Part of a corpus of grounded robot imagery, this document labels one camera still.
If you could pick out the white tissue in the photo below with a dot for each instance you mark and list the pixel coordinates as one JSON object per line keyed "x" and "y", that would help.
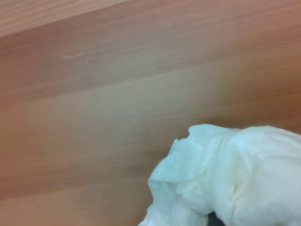
{"x": 225, "y": 176}

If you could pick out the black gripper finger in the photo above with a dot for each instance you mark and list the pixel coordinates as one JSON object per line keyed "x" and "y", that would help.
{"x": 213, "y": 220}

